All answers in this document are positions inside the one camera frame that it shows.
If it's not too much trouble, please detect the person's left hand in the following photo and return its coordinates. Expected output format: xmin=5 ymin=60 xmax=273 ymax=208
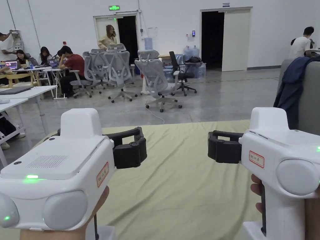
xmin=20 ymin=186 xmax=110 ymax=240

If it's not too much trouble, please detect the group of people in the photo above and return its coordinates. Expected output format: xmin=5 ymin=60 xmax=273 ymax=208
xmin=0 ymin=32 xmax=54 ymax=75

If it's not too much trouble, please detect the white floor cable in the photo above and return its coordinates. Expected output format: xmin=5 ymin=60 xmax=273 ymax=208
xmin=146 ymin=106 xmax=166 ymax=124

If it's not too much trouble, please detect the dark blue garment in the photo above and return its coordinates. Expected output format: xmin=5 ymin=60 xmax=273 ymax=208
xmin=273 ymin=56 xmax=320 ymax=131

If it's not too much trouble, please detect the black office chair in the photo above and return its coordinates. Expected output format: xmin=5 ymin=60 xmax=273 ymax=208
xmin=168 ymin=51 xmax=198 ymax=97

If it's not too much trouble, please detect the group of water bottles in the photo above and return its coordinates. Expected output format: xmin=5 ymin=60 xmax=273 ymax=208
xmin=183 ymin=45 xmax=207 ymax=79

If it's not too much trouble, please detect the white table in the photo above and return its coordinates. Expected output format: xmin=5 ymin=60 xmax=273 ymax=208
xmin=0 ymin=85 xmax=58 ymax=137

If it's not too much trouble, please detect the grey office chair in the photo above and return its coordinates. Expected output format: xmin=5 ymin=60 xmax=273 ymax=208
xmin=134 ymin=49 xmax=183 ymax=113
xmin=82 ymin=48 xmax=108 ymax=98
xmin=69 ymin=69 xmax=93 ymax=98
xmin=103 ymin=43 xmax=138 ymax=103

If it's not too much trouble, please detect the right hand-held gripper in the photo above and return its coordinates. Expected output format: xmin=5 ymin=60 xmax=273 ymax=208
xmin=207 ymin=107 xmax=320 ymax=240

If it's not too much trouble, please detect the person's right hand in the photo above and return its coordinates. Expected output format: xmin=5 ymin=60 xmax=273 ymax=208
xmin=251 ymin=173 xmax=320 ymax=240

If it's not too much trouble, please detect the grey padded headboard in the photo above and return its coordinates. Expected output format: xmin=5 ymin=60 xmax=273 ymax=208
xmin=277 ymin=58 xmax=320 ymax=137

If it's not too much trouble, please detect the row of tables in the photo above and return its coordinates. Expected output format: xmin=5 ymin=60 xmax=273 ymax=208
xmin=0 ymin=60 xmax=72 ymax=98

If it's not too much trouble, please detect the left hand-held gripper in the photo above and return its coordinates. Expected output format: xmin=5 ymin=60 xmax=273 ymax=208
xmin=0 ymin=108 xmax=148 ymax=230

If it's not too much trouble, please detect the bed with pale green sheet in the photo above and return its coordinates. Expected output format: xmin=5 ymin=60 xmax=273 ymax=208
xmin=0 ymin=119 xmax=320 ymax=240

